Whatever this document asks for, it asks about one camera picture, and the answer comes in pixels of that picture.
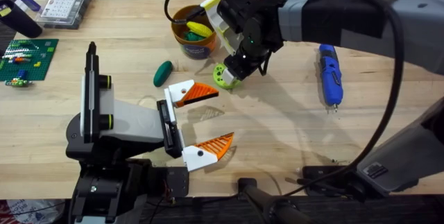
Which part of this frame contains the left wrist upright plate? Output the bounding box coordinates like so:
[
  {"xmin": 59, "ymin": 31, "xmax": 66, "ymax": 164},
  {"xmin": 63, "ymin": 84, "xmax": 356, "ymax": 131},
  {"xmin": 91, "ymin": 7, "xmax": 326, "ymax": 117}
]
[{"xmin": 80, "ymin": 41, "xmax": 114, "ymax": 145}]

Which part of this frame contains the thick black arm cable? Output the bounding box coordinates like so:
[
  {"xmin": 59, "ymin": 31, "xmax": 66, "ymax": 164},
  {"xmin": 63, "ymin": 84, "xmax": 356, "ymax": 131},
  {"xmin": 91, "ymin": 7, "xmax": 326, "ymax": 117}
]
[{"xmin": 283, "ymin": 0, "xmax": 406, "ymax": 198}]

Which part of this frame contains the green disc with holes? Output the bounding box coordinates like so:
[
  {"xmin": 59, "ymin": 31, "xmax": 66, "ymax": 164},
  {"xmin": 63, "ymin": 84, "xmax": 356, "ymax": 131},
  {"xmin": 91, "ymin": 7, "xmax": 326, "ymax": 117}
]
[{"xmin": 212, "ymin": 62, "xmax": 242, "ymax": 90}]

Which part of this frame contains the black cylindrical case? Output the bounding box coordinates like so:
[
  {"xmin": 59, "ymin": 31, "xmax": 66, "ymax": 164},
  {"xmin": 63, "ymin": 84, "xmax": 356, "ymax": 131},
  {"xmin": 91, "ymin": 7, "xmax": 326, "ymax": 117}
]
[{"xmin": 0, "ymin": 0, "xmax": 44, "ymax": 39}]

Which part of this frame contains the black pole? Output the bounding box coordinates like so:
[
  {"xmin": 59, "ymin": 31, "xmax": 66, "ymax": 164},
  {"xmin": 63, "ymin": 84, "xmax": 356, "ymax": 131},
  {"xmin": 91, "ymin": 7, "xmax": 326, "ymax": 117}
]
[{"xmin": 237, "ymin": 177, "xmax": 315, "ymax": 224}]

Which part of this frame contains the black mounting plate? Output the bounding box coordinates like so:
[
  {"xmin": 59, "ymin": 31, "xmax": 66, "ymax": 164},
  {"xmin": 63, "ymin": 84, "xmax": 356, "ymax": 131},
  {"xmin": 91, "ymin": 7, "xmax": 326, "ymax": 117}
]
[
  {"xmin": 300, "ymin": 164, "xmax": 362, "ymax": 198},
  {"xmin": 138, "ymin": 165, "xmax": 190, "ymax": 198}
]

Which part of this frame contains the green board with blocks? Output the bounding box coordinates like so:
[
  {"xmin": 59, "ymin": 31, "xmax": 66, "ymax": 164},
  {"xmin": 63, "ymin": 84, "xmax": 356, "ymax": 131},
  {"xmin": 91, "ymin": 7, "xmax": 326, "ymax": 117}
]
[{"xmin": 0, "ymin": 38, "xmax": 60, "ymax": 88}]

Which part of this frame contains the orange tub with toys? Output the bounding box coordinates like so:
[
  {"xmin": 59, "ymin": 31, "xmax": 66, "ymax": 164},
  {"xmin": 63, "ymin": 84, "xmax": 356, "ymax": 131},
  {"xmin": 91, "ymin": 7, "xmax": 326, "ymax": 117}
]
[{"xmin": 170, "ymin": 4, "xmax": 218, "ymax": 60}]

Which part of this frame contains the green toy vegetable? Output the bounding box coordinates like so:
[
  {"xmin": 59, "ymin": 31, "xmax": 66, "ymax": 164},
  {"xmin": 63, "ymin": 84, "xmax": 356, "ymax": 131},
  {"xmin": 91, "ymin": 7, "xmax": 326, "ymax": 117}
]
[{"xmin": 153, "ymin": 60, "xmax": 173, "ymax": 88}]

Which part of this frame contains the wrist upright plate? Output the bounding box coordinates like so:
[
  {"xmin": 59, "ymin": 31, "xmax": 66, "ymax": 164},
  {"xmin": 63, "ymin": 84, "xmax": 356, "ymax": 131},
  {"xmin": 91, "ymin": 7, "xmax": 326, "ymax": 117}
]
[
  {"xmin": 200, "ymin": 0, "xmax": 244, "ymax": 57},
  {"xmin": 80, "ymin": 41, "xmax": 114, "ymax": 145}
]

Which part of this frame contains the right wrist upright plate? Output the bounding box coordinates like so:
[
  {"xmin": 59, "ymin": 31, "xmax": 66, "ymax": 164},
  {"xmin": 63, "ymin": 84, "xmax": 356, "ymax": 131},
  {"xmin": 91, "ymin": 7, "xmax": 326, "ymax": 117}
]
[{"xmin": 200, "ymin": 0, "xmax": 244, "ymax": 57}]

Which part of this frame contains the clear plastic parts box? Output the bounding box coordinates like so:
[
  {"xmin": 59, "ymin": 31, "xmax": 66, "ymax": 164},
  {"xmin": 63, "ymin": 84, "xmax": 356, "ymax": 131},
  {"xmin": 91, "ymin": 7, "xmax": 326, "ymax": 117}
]
[{"xmin": 34, "ymin": 0, "xmax": 94, "ymax": 31}]

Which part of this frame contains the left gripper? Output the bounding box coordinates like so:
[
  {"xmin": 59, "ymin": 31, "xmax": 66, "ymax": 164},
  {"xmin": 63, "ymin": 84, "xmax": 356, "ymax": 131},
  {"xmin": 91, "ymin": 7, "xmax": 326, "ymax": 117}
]
[{"xmin": 65, "ymin": 79, "xmax": 235, "ymax": 173}]

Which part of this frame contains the white and red bag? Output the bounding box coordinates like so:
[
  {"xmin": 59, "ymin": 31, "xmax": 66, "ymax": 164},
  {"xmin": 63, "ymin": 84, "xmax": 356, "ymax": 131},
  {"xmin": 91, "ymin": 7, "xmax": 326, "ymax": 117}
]
[{"xmin": 0, "ymin": 198, "xmax": 66, "ymax": 224}]

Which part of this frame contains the blue electric screwdriver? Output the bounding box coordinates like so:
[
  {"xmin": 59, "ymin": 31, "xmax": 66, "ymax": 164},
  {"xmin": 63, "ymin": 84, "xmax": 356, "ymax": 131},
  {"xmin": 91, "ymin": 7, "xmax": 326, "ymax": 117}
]
[{"xmin": 318, "ymin": 44, "xmax": 345, "ymax": 114}]

